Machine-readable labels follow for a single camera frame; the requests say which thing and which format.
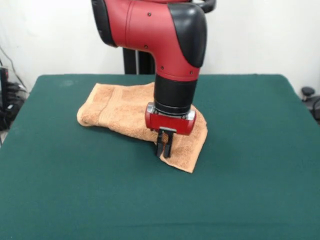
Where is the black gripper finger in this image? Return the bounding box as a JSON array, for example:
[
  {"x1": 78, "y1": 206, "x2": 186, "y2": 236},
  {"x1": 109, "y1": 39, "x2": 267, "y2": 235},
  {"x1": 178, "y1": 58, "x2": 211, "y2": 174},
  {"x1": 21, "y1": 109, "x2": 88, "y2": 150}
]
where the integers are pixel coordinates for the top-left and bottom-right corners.
[
  {"x1": 163, "y1": 131, "x2": 176, "y2": 159},
  {"x1": 155, "y1": 129, "x2": 165, "y2": 158}
]

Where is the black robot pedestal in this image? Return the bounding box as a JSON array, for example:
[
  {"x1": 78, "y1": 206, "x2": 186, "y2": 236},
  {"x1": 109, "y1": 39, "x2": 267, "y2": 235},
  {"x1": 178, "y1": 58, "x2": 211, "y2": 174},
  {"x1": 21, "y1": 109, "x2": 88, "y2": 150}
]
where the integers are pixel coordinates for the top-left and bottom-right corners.
[{"x1": 122, "y1": 0, "x2": 217, "y2": 75}]

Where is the dark green table cloth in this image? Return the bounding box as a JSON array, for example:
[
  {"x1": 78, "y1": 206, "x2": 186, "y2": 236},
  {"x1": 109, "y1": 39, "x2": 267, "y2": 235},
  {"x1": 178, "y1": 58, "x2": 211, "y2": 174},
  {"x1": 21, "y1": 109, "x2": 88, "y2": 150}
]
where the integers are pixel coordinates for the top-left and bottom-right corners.
[{"x1": 0, "y1": 73, "x2": 320, "y2": 240}]

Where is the grey cable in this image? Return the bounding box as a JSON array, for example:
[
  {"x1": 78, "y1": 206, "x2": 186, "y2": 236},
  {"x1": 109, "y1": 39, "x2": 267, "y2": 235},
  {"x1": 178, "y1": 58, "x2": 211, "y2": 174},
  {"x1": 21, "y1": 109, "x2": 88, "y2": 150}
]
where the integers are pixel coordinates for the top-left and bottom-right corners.
[{"x1": 0, "y1": 45, "x2": 28, "y2": 91}]

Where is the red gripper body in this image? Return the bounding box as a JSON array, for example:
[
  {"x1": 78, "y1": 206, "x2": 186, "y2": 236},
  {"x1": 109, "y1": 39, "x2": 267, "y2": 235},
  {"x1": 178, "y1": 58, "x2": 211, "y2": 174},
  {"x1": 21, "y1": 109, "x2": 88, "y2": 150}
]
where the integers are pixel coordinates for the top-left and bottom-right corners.
[{"x1": 144, "y1": 101, "x2": 198, "y2": 136}]

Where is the orange terry towel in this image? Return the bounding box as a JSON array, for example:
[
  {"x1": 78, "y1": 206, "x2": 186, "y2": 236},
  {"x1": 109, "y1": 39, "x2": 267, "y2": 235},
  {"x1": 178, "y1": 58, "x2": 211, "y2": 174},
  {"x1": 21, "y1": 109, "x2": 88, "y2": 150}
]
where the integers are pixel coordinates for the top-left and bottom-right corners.
[{"x1": 76, "y1": 82, "x2": 209, "y2": 174}]

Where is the black equipment pile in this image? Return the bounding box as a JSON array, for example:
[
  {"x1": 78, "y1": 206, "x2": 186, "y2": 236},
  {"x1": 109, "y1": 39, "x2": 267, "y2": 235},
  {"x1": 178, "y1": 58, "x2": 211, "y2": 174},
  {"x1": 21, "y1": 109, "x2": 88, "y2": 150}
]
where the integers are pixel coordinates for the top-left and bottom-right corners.
[{"x1": 0, "y1": 82, "x2": 30, "y2": 131}]

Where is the black upright device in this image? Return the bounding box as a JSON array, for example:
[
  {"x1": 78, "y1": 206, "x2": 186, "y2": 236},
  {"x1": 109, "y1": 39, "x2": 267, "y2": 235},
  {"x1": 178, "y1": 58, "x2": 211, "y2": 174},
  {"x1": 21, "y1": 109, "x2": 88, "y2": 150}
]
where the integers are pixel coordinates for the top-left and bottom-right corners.
[{"x1": 0, "y1": 66, "x2": 10, "y2": 112}]

